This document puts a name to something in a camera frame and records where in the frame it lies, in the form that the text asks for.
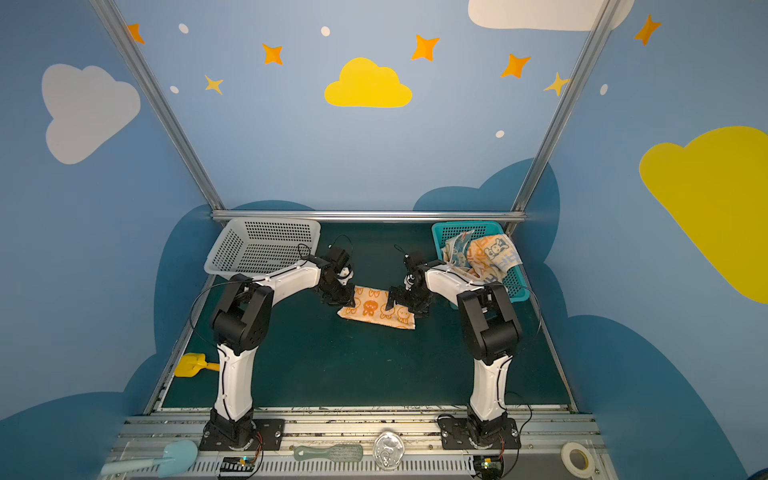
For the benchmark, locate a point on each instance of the aluminium frame back bar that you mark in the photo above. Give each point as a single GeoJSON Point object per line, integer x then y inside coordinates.
{"type": "Point", "coordinates": [370, 216]}

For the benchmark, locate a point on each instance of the teal perforated plastic basket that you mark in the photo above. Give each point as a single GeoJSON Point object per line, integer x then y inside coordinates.
{"type": "Point", "coordinates": [514, 282]}

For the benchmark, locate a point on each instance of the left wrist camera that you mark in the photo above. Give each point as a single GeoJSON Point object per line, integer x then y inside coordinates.
{"type": "Point", "coordinates": [338, 257]}

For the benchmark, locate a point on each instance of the cream rabbit lettered towel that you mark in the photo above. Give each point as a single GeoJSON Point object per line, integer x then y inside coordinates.
{"type": "Point", "coordinates": [491, 258]}

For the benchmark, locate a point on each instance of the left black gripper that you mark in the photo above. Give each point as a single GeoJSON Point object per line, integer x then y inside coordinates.
{"type": "Point", "coordinates": [335, 291]}

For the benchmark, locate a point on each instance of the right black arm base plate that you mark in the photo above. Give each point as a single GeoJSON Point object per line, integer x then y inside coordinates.
{"type": "Point", "coordinates": [471, 434]}

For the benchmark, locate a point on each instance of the white tape roll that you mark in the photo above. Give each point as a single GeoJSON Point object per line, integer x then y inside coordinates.
{"type": "Point", "coordinates": [578, 460]}

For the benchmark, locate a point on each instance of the orange white patterned towel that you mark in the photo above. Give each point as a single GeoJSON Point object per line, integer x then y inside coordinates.
{"type": "Point", "coordinates": [371, 306]}

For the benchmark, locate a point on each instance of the yellow plastic scoop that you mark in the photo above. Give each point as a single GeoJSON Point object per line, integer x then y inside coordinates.
{"type": "Point", "coordinates": [190, 364]}

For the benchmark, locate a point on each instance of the aluminium frame left post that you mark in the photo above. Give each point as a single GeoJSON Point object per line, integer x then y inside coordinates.
{"type": "Point", "coordinates": [114, 23]}

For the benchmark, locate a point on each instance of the aluminium front rail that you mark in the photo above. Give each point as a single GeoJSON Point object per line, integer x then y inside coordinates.
{"type": "Point", "coordinates": [544, 430]}

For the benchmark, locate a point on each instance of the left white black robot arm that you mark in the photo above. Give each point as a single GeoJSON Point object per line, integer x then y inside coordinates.
{"type": "Point", "coordinates": [240, 325]}

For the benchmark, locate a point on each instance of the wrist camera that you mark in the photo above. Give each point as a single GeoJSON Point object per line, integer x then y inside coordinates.
{"type": "Point", "coordinates": [413, 261]}
{"type": "Point", "coordinates": [338, 257]}

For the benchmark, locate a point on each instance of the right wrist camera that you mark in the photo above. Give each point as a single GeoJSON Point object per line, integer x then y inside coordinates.
{"type": "Point", "coordinates": [413, 261]}

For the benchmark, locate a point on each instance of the small circuit board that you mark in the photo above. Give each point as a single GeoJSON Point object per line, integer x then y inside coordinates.
{"type": "Point", "coordinates": [236, 468]}
{"type": "Point", "coordinates": [487, 468]}

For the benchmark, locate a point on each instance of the aluminium frame right post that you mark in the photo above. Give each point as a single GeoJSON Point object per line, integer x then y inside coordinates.
{"type": "Point", "coordinates": [583, 68]}

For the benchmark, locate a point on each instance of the left small circuit board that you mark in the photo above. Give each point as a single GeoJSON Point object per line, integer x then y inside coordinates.
{"type": "Point", "coordinates": [236, 468]}

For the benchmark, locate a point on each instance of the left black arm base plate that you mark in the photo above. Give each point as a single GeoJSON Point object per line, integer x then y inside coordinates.
{"type": "Point", "coordinates": [261, 434]}

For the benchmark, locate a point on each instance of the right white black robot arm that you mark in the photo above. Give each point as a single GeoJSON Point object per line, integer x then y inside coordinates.
{"type": "Point", "coordinates": [491, 331]}

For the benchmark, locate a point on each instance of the aluminium frame post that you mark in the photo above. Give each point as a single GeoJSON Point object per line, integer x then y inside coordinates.
{"type": "Point", "coordinates": [583, 68]}
{"type": "Point", "coordinates": [114, 23]}

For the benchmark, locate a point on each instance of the green plastic brush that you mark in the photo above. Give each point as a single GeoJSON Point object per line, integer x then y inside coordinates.
{"type": "Point", "coordinates": [340, 453]}

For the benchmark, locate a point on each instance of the right small circuit board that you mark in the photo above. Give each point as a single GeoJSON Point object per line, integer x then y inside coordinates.
{"type": "Point", "coordinates": [487, 468]}

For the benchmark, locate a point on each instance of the blue patterned towel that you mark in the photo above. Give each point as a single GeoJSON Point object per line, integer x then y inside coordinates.
{"type": "Point", "coordinates": [455, 250]}

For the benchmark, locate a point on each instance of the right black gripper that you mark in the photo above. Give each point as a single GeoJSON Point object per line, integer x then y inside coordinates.
{"type": "Point", "coordinates": [409, 297]}

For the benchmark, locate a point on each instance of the white perforated plastic basket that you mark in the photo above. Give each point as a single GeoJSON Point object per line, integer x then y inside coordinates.
{"type": "Point", "coordinates": [260, 245]}

